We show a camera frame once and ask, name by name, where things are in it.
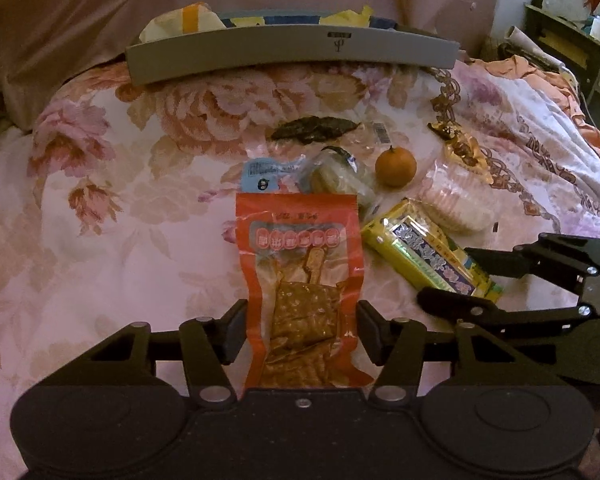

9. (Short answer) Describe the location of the yellow blue biscuit pack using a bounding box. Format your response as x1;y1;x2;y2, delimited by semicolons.
361;198;503;302

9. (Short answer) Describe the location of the red dried tofu snack packet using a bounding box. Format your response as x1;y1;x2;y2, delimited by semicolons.
236;193;373;389

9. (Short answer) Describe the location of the orange tangerine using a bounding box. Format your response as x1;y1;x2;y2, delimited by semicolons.
375;146;417;188

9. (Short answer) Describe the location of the gold snack packet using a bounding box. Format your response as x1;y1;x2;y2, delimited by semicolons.
428;122;493;185

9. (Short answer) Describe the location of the blue white snack packet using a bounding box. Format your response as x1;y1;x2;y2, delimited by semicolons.
240;156;306;193

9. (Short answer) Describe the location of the clear cookie pack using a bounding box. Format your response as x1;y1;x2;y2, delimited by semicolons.
298;145;378;220

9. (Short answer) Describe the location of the dark dried meat clear packet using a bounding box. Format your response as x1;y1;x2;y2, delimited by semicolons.
271;116;391;145

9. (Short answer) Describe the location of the dark wooden side table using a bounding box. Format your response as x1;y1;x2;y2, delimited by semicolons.
524;4;600;129

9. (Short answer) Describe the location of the orange crumpled blanket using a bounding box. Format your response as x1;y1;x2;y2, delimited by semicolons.
475;55;600;156

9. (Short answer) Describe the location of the white cup on table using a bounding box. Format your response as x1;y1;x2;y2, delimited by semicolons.
588;15;600;42

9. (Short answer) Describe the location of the grey snack tray box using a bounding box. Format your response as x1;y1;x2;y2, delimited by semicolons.
125;11;460;84

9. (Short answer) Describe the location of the yellow snack wrapper in tray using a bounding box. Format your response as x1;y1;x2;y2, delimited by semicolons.
318;6;374;28

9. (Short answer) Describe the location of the white orange striped snack bag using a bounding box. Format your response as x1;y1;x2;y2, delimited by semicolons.
138;2;226;44

